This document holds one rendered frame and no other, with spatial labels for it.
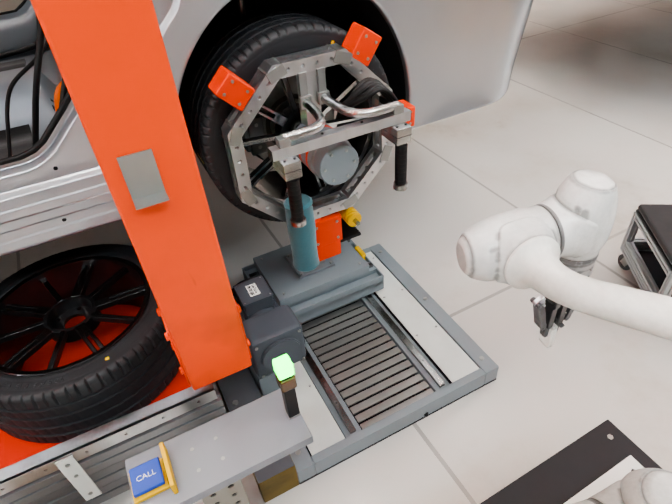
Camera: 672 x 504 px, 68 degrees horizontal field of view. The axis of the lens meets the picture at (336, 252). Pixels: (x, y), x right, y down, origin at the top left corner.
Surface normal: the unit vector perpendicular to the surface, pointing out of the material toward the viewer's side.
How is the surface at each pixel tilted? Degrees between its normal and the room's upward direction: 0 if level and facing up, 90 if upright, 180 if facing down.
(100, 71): 90
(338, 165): 90
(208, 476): 0
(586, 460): 0
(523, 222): 3
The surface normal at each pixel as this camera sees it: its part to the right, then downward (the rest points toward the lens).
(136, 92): 0.46, 0.55
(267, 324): -0.06, -0.77
